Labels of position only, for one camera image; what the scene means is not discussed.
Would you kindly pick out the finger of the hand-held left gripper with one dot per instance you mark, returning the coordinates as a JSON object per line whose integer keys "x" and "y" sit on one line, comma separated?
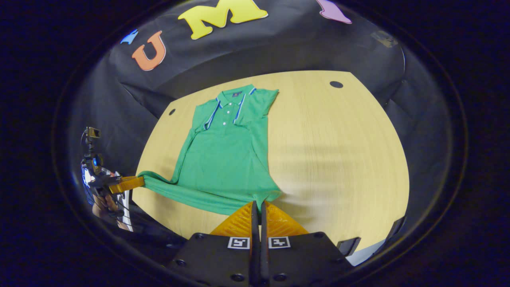
{"x": 128, "y": 184}

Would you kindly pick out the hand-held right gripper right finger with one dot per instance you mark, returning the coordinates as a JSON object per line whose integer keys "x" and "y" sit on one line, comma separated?
{"x": 303, "y": 259}

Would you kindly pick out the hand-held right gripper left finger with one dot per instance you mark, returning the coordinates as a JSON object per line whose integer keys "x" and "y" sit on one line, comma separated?
{"x": 217, "y": 259}

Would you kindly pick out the green T-shirt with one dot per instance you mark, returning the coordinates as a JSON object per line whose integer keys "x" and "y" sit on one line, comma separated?
{"x": 223, "y": 159}

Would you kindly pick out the dark angular object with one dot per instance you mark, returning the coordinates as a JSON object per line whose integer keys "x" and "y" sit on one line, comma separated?
{"x": 348, "y": 246}

